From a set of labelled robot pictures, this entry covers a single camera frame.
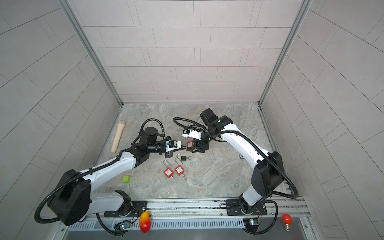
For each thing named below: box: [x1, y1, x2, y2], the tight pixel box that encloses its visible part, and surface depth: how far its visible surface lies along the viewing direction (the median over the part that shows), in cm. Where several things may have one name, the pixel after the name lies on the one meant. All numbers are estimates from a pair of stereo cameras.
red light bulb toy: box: [281, 213, 293, 232], surface depth 68 cm
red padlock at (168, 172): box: [163, 167, 175, 179], surface depth 83 cm
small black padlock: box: [176, 153, 186, 162], surface depth 90 cm
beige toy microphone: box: [111, 120, 125, 153], surface depth 96 cm
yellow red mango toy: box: [139, 211, 151, 233], surface depth 67 cm
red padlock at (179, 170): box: [174, 165, 185, 178], surface depth 84 cm
